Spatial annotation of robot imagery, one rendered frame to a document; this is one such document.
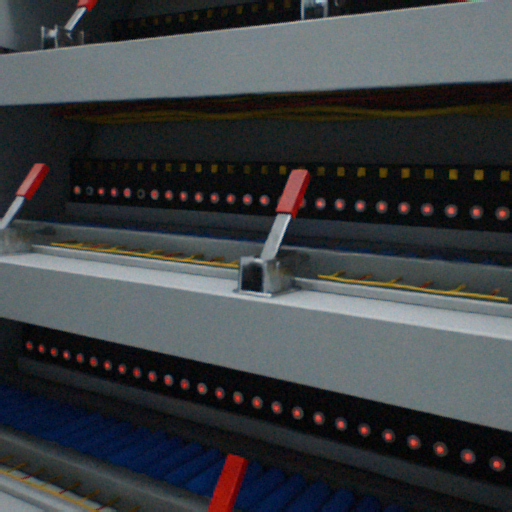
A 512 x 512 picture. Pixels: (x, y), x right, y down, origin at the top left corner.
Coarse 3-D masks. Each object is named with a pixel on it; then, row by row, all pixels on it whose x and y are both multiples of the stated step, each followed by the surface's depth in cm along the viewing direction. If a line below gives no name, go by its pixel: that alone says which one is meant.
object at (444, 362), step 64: (0, 192) 64; (64, 320) 41; (128, 320) 38; (192, 320) 35; (256, 320) 33; (320, 320) 31; (384, 320) 29; (448, 320) 30; (320, 384) 31; (384, 384) 30; (448, 384) 28
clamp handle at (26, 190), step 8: (32, 168) 50; (40, 168) 50; (48, 168) 51; (32, 176) 50; (40, 176) 50; (24, 184) 49; (32, 184) 49; (40, 184) 50; (24, 192) 49; (32, 192) 49; (16, 200) 49; (24, 200) 49; (16, 208) 48; (8, 216) 48; (0, 224) 48; (8, 224) 48
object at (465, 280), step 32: (32, 224) 54; (64, 224) 53; (128, 256) 48; (160, 256) 44; (192, 256) 43; (224, 256) 43; (320, 256) 39; (352, 256) 38; (384, 256) 38; (384, 288) 37; (416, 288) 35; (448, 288) 35; (480, 288) 34
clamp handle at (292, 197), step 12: (288, 180) 38; (300, 180) 38; (288, 192) 37; (300, 192) 37; (288, 204) 37; (300, 204) 37; (276, 216) 37; (288, 216) 37; (276, 228) 36; (276, 240) 36; (264, 252) 36; (276, 252) 36
